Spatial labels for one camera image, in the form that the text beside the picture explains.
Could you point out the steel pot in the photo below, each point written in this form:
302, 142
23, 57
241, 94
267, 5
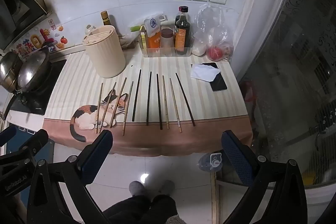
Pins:
9, 69

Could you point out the cream ribbed utensil holder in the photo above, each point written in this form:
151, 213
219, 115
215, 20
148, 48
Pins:
105, 53

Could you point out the red tomato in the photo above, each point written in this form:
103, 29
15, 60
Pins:
215, 53

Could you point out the clear plastic organizer tray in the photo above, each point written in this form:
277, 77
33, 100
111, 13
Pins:
168, 52

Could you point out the white orange seasoning bag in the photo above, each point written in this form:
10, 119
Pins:
153, 35

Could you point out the black induction cooktop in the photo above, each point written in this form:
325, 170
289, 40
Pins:
39, 98

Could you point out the olive oil bottle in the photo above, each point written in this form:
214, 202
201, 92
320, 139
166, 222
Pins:
105, 19

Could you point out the dark soy sauce bottle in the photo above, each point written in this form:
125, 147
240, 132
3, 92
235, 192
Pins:
182, 32

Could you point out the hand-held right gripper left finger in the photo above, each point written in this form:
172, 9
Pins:
97, 158

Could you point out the blue plastic packet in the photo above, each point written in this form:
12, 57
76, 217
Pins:
210, 161

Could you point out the clear plastic bag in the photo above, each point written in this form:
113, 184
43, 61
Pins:
212, 22

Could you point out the black smartphone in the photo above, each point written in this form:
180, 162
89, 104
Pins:
219, 83

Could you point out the brown lid spice jar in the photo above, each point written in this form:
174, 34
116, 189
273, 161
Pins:
167, 39

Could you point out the yellow seasoning box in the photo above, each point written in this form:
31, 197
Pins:
143, 40

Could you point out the colourful wall stickers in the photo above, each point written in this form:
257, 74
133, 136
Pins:
39, 40

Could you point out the small white jar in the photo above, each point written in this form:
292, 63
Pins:
90, 29

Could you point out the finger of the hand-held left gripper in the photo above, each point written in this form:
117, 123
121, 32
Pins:
29, 150
7, 136

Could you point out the black chopstick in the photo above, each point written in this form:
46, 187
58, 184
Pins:
159, 102
136, 95
149, 98
185, 99

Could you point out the steel wok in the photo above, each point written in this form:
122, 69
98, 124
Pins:
34, 69

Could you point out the person's legs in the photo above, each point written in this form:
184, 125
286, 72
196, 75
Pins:
139, 208

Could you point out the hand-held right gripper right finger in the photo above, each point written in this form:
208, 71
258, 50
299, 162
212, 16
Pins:
236, 158

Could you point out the striped cat print tablecloth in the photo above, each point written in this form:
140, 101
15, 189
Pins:
157, 140

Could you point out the white paper tissue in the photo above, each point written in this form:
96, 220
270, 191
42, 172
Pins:
204, 73

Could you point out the range hood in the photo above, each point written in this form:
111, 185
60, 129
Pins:
18, 8

